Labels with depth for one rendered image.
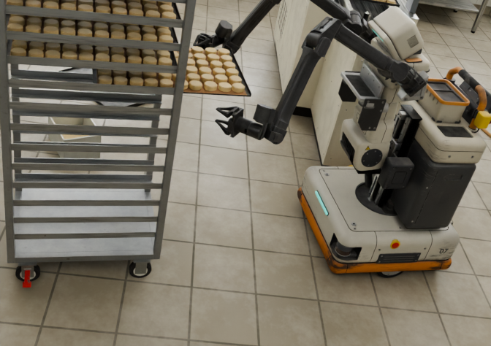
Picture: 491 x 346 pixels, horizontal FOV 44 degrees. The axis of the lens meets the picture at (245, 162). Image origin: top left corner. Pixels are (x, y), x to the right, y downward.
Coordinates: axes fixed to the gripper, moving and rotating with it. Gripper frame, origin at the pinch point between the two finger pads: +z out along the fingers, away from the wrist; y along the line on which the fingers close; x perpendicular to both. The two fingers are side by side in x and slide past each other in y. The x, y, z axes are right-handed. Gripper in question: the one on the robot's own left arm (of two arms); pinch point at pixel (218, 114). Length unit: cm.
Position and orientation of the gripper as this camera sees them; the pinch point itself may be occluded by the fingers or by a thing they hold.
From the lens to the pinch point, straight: 233.1
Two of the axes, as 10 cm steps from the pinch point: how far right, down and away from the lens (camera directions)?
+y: -0.9, 8.0, 5.9
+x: 5.2, -4.7, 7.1
